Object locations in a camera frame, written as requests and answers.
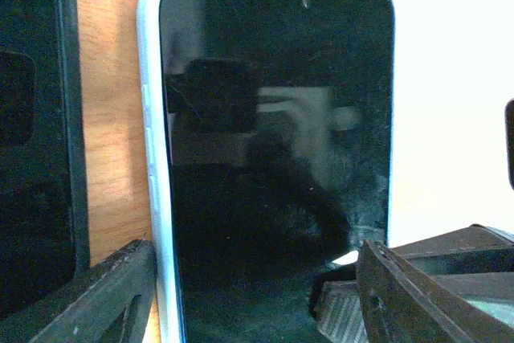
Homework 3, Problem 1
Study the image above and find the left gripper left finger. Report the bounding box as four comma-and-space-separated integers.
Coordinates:
1, 239, 157, 342

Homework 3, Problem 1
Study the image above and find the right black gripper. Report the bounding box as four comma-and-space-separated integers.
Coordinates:
312, 99, 514, 342

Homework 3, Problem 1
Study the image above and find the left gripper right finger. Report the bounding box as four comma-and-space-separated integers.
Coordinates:
357, 241, 513, 342

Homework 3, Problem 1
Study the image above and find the black phone case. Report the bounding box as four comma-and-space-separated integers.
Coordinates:
0, 0, 92, 316

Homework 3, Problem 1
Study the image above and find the light blue phone case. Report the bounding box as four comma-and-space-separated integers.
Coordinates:
136, 0, 397, 343

